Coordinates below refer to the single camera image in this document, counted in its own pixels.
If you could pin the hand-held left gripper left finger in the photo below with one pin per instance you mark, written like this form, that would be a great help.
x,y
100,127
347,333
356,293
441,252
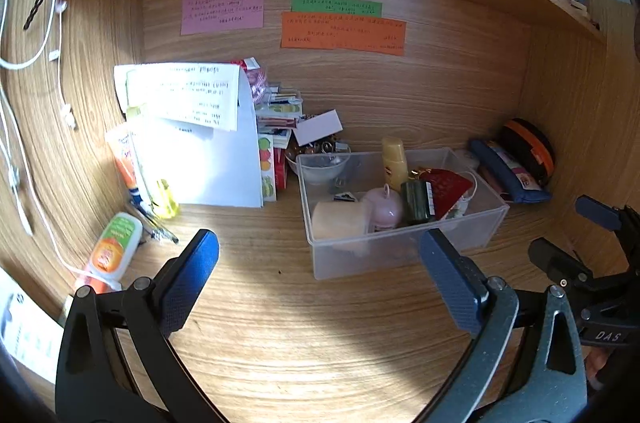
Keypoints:
x,y
192,273

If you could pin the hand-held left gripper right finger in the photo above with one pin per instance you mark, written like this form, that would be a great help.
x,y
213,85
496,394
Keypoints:
x,y
450,278

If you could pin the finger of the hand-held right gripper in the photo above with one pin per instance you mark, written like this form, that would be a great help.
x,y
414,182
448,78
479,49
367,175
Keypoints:
x,y
600,210
557,260

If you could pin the clear plastic storage box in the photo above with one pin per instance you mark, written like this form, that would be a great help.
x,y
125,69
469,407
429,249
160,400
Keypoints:
x,y
400,248

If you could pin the red pouch with gold tie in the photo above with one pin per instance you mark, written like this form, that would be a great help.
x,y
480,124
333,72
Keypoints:
x,y
447,188

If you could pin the lilac round lidded jar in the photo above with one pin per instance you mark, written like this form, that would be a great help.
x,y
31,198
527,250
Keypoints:
x,y
384,209

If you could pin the wooden desktop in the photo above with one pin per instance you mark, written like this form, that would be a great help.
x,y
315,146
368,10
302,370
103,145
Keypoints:
x,y
300,343

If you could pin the bundle of pens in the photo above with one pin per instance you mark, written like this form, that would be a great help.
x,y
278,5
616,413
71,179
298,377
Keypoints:
x,y
157,228

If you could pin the dark green bottle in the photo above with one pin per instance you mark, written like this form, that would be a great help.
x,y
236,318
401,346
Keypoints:
x,y
415,203

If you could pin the white tube with orange label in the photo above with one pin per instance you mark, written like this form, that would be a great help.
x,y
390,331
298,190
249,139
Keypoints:
x,y
112,248

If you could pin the black and orange round case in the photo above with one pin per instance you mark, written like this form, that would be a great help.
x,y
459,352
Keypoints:
x,y
532,148

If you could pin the blue pencil case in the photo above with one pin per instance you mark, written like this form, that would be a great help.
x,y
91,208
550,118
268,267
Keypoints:
x,y
500,168

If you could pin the white paper sheets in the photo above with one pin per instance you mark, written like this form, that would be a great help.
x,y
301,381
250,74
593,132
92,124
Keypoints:
x,y
210,158

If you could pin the cream cylindrical jar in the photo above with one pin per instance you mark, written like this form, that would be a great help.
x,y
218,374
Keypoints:
x,y
337,220

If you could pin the yellow bottle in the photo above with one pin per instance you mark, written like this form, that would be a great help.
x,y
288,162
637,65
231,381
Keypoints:
x,y
395,163

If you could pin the orange standing tube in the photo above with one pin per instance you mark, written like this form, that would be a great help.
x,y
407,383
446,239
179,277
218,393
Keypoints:
x,y
124,163

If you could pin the white bowl of beads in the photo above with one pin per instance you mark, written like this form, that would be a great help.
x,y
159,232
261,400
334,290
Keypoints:
x,y
292,160

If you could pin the clear small bowl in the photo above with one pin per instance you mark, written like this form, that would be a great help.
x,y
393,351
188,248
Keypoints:
x,y
325,170

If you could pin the stack of sticker booklets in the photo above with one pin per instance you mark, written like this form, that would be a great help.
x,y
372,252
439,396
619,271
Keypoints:
x,y
275,123

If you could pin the white printed leaflet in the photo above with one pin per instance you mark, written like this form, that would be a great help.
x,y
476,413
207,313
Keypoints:
x,y
27,328

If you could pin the small white cardboard box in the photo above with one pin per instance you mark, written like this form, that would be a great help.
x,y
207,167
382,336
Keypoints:
x,y
320,128

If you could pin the orange paper note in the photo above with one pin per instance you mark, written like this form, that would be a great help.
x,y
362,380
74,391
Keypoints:
x,y
342,34

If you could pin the pink paper note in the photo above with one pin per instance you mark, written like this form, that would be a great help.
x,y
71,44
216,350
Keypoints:
x,y
222,7

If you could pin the green paper note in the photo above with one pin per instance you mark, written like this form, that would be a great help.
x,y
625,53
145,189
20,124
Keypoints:
x,y
337,5

